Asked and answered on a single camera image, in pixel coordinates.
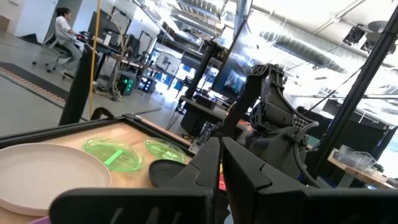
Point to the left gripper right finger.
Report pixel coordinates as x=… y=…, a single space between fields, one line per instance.
x=264 y=205

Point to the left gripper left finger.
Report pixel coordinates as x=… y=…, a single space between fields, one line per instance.
x=186 y=205

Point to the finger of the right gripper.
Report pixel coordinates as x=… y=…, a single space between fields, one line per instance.
x=164 y=172

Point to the green transparent plate with stripe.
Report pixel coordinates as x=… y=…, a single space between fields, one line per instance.
x=124 y=161

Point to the white plastic plate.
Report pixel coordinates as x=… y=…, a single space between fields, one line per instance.
x=46 y=177

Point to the purple plastic plate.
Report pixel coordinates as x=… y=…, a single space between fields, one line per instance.
x=42 y=221

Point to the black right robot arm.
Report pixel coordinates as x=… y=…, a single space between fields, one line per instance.
x=273 y=130

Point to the red transparent plastic plate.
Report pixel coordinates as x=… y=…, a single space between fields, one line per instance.
x=222 y=182

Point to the black equipment cart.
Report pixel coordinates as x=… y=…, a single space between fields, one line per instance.
x=199 y=118

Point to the computer tower with blue lights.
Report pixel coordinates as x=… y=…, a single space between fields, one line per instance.
x=146 y=84

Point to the computer tower with green lights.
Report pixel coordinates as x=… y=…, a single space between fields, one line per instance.
x=126 y=82

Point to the clear plastic containers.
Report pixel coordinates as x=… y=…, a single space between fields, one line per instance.
x=354 y=158

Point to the wooden side table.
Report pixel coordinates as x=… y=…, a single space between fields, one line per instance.
x=370 y=179

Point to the black stand pole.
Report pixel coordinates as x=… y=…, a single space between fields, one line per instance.
x=202 y=68

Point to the large black monitor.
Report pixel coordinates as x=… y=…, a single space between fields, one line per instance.
x=231 y=71

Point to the black desk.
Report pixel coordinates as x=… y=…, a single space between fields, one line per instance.
x=105 y=51

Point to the office chair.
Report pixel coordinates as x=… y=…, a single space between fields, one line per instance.
x=59 y=53

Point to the black desk monitor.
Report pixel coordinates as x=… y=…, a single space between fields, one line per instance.
x=99 y=25

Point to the black floor mat striped edge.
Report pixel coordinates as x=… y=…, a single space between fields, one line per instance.
x=31 y=79

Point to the person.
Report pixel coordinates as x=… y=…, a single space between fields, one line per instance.
x=63 y=29

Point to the cardboard box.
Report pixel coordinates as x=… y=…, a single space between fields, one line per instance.
x=4 y=23

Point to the black aluminium table frame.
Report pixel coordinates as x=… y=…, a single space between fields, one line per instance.
x=62 y=129

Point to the black slanted rig post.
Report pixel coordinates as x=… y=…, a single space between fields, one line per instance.
x=357 y=93
x=79 y=84

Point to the black ceiling-mounted camera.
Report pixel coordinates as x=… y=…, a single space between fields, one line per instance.
x=354 y=34

